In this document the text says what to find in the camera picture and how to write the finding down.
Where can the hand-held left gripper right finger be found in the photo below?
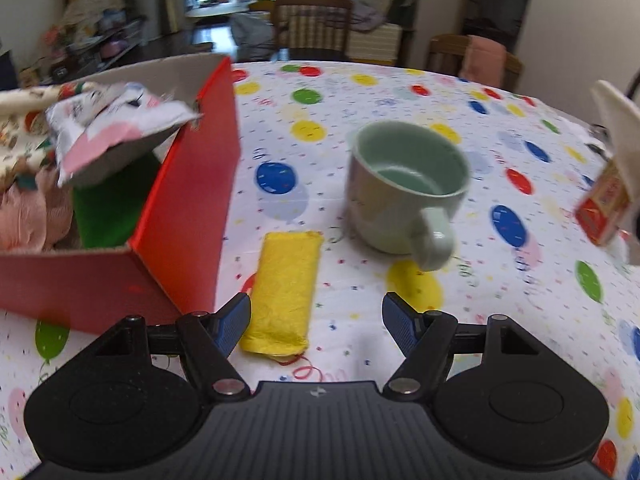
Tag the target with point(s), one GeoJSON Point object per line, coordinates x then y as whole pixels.
{"type": "Point", "coordinates": [400, 322]}

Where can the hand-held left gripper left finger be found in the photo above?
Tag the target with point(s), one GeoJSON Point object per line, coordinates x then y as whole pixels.
{"type": "Point", "coordinates": [232, 325]}

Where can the yellow cloth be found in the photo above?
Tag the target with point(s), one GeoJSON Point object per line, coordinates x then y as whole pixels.
{"type": "Point", "coordinates": [285, 290]}

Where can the red cardboard box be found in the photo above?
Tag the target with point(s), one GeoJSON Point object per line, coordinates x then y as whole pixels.
{"type": "Point", "coordinates": [190, 210]}

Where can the pink bath loofah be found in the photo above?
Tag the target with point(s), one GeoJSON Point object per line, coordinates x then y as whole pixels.
{"type": "Point", "coordinates": [30, 215]}

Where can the panda print snack packet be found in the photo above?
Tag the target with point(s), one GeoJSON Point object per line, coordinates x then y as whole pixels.
{"type": "Point", "coordinates": [110, 125]}

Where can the orange drink bottle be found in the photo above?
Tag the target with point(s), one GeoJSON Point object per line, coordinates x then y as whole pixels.
{"type": "Point", "coordinates": [605, 200]}

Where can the printed cloth bag green ribbon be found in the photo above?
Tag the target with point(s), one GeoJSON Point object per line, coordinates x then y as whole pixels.
{"type": "Point", "coordinates": [20, 130]}

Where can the pale green ceramic cup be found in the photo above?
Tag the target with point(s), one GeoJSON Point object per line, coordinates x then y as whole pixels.
{"type": "Point", "coordinates": [390, 210]}

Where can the balloon print tablecloth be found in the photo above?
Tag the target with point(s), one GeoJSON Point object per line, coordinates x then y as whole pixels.
{"type": "Point", "coordinates": [300, 170]}

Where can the pink towel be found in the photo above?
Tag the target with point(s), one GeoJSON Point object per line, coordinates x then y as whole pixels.
{"type": "Point", "coordinates": [482, 57]}

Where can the sofa with cream cover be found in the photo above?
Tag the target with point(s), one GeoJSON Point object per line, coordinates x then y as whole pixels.
{"type": "Point", "coordinates": [380, 37]}

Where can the grey cloth pile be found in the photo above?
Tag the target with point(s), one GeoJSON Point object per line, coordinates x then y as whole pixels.
{"type": "Point", "coordinates": [250, 35]}

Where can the low TV cabinet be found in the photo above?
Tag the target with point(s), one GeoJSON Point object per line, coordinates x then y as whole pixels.
{"type": "Point", "coordinates": [100, 47]}

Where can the grey clothes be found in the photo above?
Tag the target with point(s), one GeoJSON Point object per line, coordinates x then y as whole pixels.
{"type": "Point", "coordinates": [367, 15]}

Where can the low coffee table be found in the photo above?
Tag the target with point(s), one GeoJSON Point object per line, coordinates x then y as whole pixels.
{"type": "Point", "coordinates": [220, 10]}

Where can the wooden slat-back chair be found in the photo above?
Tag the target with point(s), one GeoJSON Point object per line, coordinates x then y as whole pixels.
{"type": "Point", "coordinates": [312, 1]}

